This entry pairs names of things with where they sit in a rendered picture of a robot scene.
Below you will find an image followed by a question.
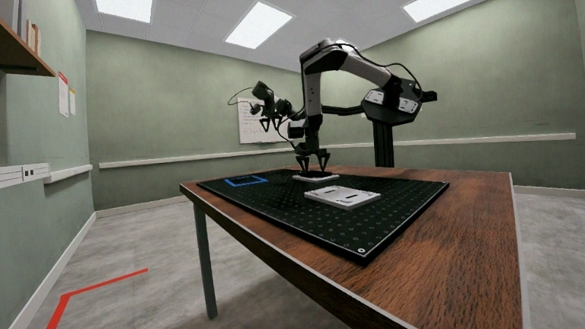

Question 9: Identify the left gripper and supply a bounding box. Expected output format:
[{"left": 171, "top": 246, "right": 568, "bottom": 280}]
[{"left": 296, "top": 136, "right": 331, "bottom": 174}]

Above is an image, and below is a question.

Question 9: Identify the white rectangular frame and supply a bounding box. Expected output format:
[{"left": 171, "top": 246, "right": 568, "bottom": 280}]
[{"left": 292, "top": 174, "right": 339, "bottom": 184}]

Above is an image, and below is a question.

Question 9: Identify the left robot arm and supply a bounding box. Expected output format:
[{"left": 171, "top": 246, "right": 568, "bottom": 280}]
[{"left": 287, "top": 38, "right": 419, "bottom": 139}]

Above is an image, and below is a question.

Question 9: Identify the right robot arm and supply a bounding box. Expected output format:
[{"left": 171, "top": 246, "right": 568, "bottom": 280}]
[{"left": 250, "top": 81, "right": 305, "bottom": 121}]

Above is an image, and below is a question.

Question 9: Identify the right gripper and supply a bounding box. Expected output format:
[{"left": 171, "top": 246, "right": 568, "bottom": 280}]
[{"left": 253, "top": 102, "right": 283, "bottom": 133}]

